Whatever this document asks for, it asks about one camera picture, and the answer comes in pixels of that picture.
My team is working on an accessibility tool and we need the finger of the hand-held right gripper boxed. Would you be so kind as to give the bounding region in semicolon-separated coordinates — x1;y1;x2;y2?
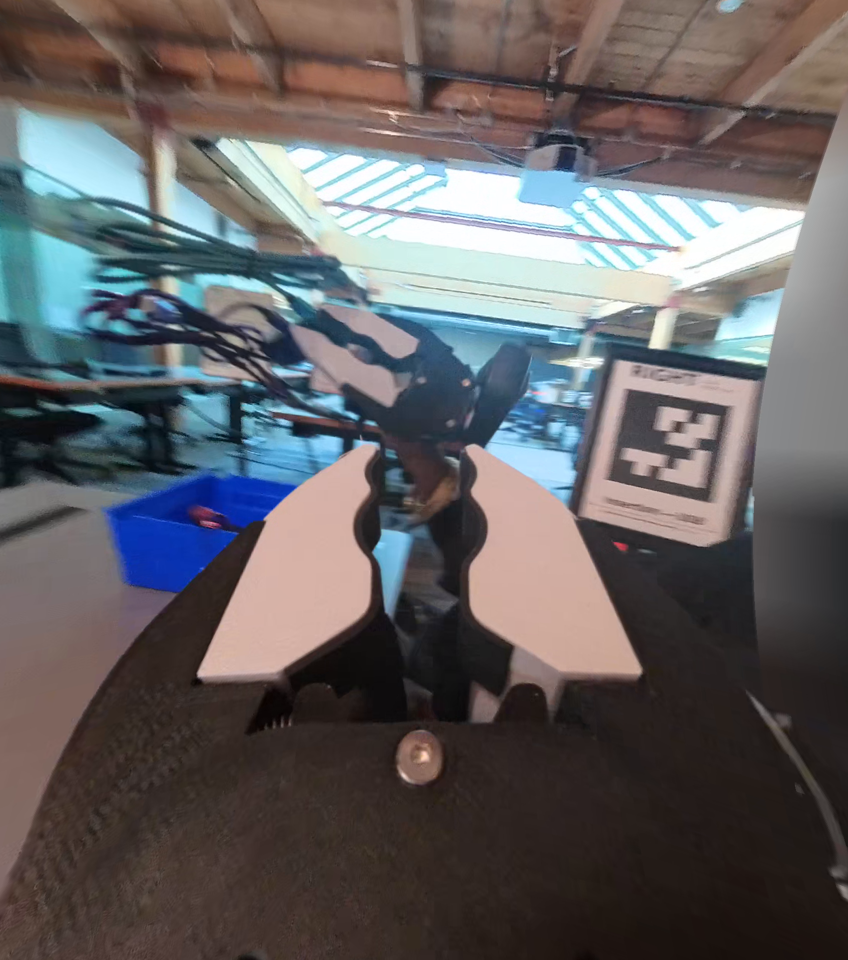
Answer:
295;328;415;411
321;303;425;363

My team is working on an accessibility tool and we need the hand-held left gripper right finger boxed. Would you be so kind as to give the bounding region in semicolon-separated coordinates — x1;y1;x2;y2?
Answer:
456;442;644;725

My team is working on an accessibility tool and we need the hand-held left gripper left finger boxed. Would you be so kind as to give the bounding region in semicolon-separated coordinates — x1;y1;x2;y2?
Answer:
197;442;395;687

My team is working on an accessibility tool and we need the blue plastic bin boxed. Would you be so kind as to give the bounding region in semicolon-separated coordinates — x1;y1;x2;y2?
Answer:
105;472;299;595

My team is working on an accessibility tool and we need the green braided usb cable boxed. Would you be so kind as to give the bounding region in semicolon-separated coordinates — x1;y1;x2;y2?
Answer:
81;193;347;303

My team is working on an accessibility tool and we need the red ceiling pipe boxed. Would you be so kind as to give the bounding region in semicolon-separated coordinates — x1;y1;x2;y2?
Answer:
321;198;685;254

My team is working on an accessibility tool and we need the white ceiling box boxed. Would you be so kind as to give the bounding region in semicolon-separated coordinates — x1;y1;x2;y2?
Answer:
516;129;599;209

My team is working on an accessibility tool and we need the orange-edged office desk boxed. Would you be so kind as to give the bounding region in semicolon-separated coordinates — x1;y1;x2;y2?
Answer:
0;362;246;470

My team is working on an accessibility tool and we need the black office chair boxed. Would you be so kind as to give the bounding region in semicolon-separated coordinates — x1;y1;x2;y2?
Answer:
0;313;104;485

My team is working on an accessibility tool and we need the red braided cable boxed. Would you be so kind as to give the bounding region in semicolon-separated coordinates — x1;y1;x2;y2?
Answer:
186;504;240;536

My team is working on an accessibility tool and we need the white cable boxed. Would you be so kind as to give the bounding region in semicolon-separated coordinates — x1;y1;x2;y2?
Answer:
748;688;848;960

